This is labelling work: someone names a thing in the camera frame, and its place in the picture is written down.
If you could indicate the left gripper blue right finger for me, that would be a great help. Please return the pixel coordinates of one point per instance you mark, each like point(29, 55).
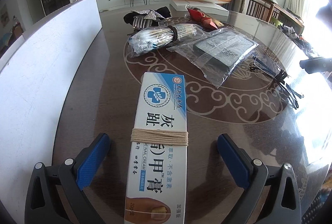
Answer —
point(282, 204)

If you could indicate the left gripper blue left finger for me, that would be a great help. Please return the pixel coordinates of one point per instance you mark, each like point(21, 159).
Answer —
point(43, 203)

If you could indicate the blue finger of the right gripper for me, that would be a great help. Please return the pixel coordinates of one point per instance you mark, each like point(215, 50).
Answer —
point(316, 65)

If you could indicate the grey pad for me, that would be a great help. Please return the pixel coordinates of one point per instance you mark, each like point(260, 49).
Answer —
point(217, 53)

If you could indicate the blue white nail cream box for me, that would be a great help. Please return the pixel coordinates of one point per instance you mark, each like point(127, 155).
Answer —
point(157, 170)

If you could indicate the red candy pouch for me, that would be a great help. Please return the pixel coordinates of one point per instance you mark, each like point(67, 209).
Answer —
point(203, 19)

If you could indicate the silver patterned hair claw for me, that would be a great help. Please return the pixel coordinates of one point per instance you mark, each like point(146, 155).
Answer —
point(140, 23)

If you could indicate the cotton swabs plastic bag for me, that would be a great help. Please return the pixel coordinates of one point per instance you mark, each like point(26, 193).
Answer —
point(153, 38)

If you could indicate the wooden dining chair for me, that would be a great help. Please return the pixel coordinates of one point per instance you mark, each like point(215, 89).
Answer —
point(261, 9)

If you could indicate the white flat box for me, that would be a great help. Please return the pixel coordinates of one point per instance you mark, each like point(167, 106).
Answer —
point(211, 7)

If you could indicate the white organizer bin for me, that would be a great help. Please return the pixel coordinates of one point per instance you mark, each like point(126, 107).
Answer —
point(36, 75)

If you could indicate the black fabric item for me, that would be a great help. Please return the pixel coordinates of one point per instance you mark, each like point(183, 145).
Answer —
point(149, 14)

